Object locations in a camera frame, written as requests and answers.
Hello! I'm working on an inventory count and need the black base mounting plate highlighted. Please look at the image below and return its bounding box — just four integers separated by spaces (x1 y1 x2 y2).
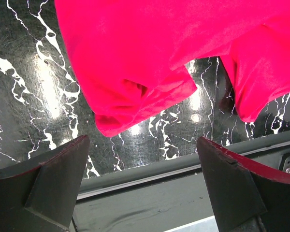
70 131 290 232

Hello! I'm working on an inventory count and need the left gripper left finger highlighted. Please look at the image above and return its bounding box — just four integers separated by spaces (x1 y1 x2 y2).
0 135 90 232

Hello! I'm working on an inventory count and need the red polo shirt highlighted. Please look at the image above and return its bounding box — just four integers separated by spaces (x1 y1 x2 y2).
55 0 290 137

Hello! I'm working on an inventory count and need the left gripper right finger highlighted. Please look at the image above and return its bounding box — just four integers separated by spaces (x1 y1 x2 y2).
197 137 290 232

